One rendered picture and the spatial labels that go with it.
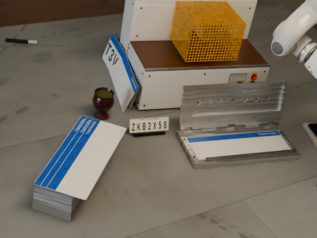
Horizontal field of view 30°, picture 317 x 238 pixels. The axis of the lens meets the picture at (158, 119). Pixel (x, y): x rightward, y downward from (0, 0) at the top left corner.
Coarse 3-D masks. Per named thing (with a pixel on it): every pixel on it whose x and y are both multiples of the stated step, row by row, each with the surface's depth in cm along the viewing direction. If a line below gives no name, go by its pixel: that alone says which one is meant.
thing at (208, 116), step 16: (192, 96) 222; (208, 96) 225; (224, 96) 228; (240, 96) 230; (272, 96) 236; (192, 112) 225; (208, 112) 228; (224, 112) 231; (240, 112) 233; (256, 112) 235; (272, 112) 237; (192, 128) 228; (208, 128) 230
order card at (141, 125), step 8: (136, 120) 224; (144, 120) 225; (152, 120) 226; (160, 120) 227; (168, 120) 229; (136, 128) 225; (144, 128) 226; (152, 128) 227; (160, 128) 228; (168, 128) 229
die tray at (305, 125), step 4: (304, 124) 248; (308, 124) 249; (304, 128) 247; (308, 128) 246; (308, 132) 244; (312, 132) 244; (312, 136) 242; (316, 136) 242; (312, 140) 241; (316, 140) 240; (316, 144) 238
